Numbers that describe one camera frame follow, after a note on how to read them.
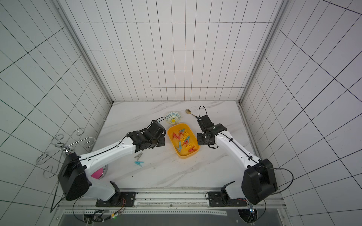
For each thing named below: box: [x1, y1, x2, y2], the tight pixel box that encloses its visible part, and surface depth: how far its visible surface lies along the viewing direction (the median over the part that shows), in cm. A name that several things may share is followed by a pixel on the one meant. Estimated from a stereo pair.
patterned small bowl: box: [165, 111, 181, 125], surface depth 109 cm
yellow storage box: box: [167, 122, 201, 160], surface depth 96 cm
